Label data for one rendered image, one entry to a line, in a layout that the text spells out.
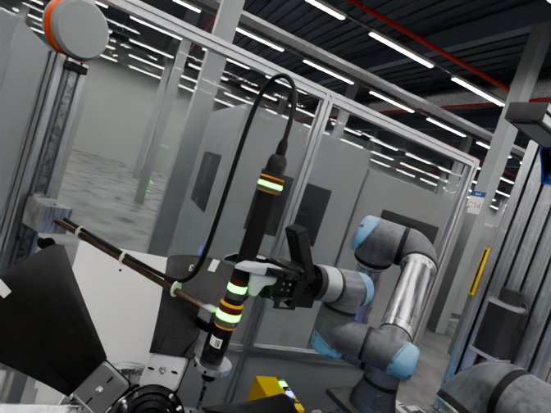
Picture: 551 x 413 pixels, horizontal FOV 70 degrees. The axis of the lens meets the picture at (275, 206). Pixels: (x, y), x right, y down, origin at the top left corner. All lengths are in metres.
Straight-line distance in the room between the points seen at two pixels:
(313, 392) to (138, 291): 1.08
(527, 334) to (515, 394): 0.59
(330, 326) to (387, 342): 0.12
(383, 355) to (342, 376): 1.10
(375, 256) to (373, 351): 0.38
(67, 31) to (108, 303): 0.69
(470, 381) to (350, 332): 0.23
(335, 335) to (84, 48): 0.96
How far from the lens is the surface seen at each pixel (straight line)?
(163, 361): 0.84
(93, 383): 0.81
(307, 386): 1.89
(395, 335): 0.90
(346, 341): 0.89
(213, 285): 0.88
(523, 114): 1.14
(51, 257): 0.80
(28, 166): 1.20
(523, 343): 1.37
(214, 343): 0.75
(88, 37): 1.23
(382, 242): 1.16
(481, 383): 0.82
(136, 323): 1.07
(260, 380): 1.29
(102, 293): 1.07
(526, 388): 0.80
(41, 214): 1.13
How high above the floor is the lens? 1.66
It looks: 4 degrees down
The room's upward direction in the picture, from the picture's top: 18 degrees clockwise
